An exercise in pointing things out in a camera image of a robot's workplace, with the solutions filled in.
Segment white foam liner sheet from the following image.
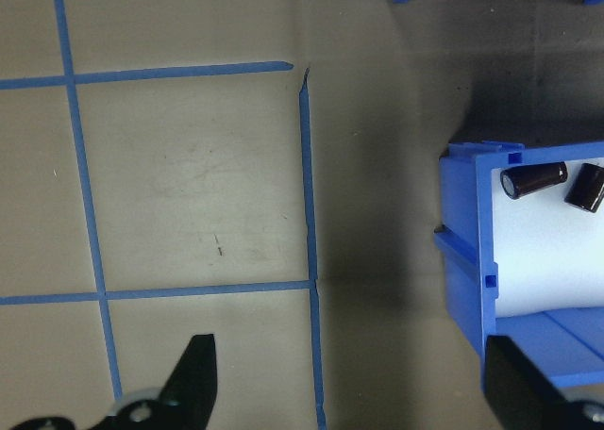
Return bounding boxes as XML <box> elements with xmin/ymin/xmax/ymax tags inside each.
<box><xmin>489</xmin><ymin>156</ymin><xmax>604</xmax><ymax>319</ymax></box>

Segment blue bin with capacitors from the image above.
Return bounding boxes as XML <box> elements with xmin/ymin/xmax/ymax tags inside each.
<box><xmin>432</xmin><ymin>140</ymin><xmax>604</xmax><ymax>399</ymax></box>

